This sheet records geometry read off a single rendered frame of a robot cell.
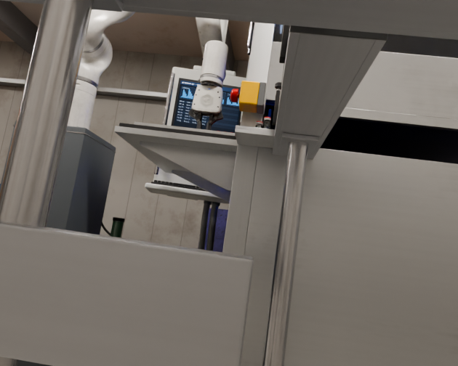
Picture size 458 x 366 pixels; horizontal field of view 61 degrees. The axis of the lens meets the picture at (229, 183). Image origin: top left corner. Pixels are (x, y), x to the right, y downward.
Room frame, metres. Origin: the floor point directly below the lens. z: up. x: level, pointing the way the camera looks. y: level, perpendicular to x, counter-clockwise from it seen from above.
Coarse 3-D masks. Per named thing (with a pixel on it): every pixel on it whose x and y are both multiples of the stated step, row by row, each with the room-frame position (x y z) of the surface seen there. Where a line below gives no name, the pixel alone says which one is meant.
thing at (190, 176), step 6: (180, 174) 1.79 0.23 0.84; (186, 174) 1.79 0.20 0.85; (192, 174) 1.78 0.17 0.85; (192, 180) 1.78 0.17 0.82; (198, 180) 1.78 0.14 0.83; (204, 180) 1.78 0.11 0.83; (198, 186) 1.78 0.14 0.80; (204, 186) 1.78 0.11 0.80; (210, 186) 1.77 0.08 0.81; (216, 186) 1.77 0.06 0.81; (210, 192) 1.79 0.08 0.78; (216, 192) 1.77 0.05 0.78; (222, 192) 1.77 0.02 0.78; (228, 192) 1.77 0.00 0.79; (222, 198) 1.77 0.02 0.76; (228, 198) 1.77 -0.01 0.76
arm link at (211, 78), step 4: (200, 76) 1.31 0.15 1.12; (204, 76) 1.28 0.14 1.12; (208, 76) 1.28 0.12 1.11; (212, 76) 1.28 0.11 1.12; (216, 76) 1.28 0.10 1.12; (200, 80) 1.30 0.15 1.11; (204, 80) 1.28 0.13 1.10; (208, 80) 1.28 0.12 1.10; (212, 80) 1.28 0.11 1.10; (216, 80) 1.28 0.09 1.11; (220, 80) 1.29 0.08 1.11; (220, 84) 1.30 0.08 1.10
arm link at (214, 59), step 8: (208, 48) 1.29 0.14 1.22; (216, 48) 1.28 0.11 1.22; (224, 48) 1.29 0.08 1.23; (208, 56) 1.28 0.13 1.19; (216, 56) 1.28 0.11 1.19; (224, 56) 1.29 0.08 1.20; (208, 64) 1.28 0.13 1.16; (216, 64) 1.28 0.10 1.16; (224, 64) 1.30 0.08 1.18; (208, 72) 1.28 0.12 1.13; (216, 72) 1.28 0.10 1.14; (224, 72) 1.31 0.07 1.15
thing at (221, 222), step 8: (208, 216) 4.35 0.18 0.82; (224, 216) 4.25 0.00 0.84; (208, 224) 4.34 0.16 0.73; (216, 224) 4.28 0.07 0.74; (224, 224) 4.25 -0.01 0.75; (208, 232) 4.33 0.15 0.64; (216, 232) 4.27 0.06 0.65; (224, 232) 4.25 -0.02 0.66; (216, 240) 4.27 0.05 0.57; (216, 248) 4.26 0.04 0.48
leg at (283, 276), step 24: (288, 144) 0.97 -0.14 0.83; (312, 144) 0.94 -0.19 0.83; (288, 168) 0.94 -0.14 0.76; (288, 192) 0.93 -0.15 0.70; (288, 216) 0.93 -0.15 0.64; (288, 240) 0.93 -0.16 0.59; (288, 264) 0.93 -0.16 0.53; (288, 288) 0.93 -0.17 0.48; (288, 312) 0.94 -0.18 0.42; (264, 360) 0.94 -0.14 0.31
